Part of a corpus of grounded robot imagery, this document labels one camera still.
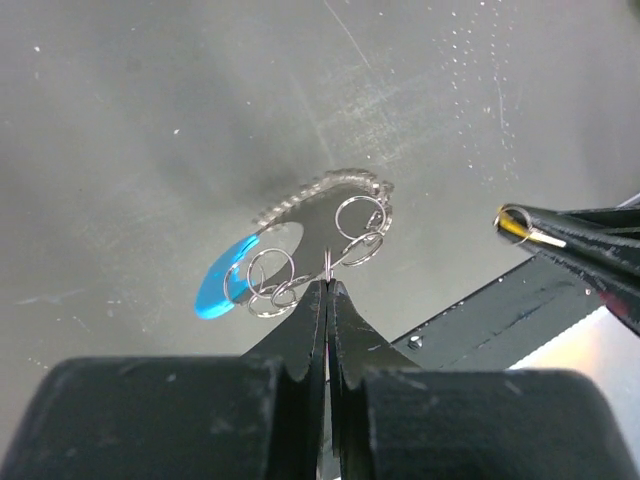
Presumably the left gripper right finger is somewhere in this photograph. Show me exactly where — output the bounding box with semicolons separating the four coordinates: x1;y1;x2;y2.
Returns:
326;280;639;479

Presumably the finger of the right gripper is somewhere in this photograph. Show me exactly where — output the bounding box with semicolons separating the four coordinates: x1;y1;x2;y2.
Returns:
507;203;639;250
499;227;639;335

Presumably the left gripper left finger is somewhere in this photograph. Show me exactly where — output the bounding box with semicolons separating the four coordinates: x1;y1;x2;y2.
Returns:
1;281;326;479

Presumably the small yellow tag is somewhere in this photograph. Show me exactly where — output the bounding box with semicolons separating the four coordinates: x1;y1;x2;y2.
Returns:
493;204;567;248

